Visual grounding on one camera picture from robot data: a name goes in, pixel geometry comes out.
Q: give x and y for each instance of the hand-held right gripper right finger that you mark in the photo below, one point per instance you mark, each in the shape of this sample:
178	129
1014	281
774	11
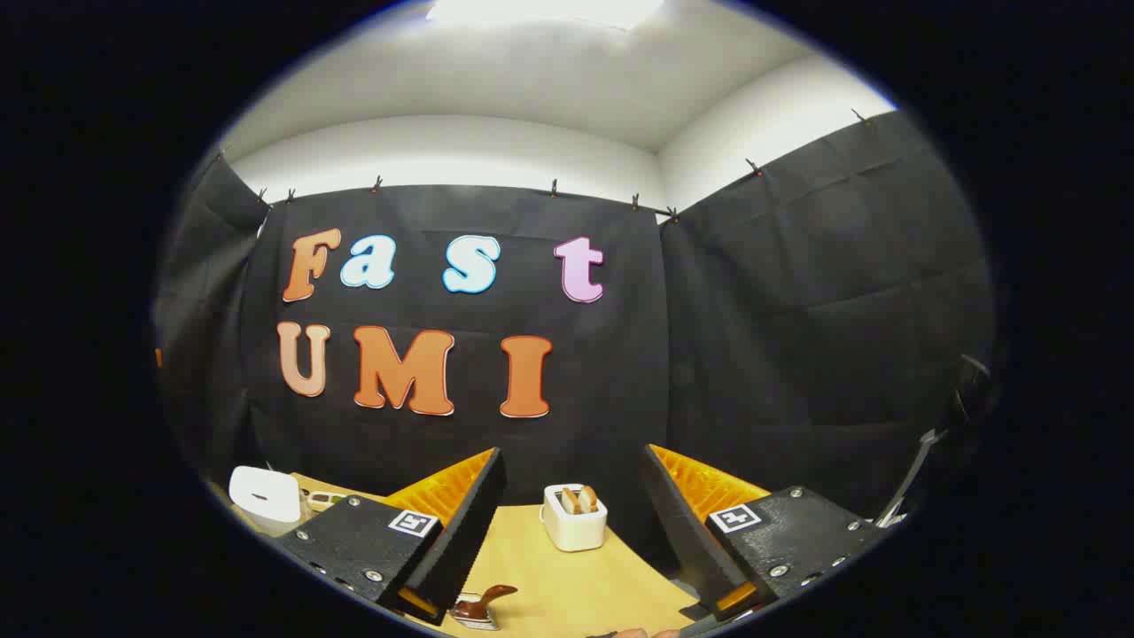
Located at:
678	532

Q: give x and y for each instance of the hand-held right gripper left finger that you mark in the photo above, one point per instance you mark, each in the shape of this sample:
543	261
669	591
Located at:
469	532

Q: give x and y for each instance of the brown wooden spoon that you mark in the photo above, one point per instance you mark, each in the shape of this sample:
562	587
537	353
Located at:
485	601

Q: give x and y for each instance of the white rice cooker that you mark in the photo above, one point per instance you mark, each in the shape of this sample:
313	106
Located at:
264	494

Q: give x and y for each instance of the toast bread slice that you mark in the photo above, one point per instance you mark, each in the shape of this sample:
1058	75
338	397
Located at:
588	498
570	501

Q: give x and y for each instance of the white toaster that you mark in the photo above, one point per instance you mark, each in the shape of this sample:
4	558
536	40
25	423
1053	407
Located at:
576	532

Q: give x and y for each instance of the divided dish with beans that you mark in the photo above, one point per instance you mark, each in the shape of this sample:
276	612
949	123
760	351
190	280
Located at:
324	501

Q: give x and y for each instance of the row of small cloth clips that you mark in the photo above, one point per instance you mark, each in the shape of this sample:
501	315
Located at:
554	188

